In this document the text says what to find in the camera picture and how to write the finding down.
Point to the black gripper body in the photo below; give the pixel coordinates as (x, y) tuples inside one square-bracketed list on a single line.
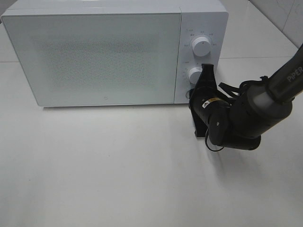
[(205, 99)]

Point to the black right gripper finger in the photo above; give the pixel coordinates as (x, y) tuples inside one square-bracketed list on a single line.
[(207, 75)]

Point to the round white door button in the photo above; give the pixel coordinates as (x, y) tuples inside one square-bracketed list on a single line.
[(188, 94)]

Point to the white timer knob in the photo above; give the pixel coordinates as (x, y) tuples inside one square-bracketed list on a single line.
[(194, 74)]

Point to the white microwave door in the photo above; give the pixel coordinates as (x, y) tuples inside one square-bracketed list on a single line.
[(78, 60)]

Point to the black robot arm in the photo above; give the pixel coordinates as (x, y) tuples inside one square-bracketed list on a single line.
[(236, 117)]

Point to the white upper power knob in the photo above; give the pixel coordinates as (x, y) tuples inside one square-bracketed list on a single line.
[(201, 45)]

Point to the white microwave oven body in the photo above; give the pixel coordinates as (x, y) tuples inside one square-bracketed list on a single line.
[(197, 17)]

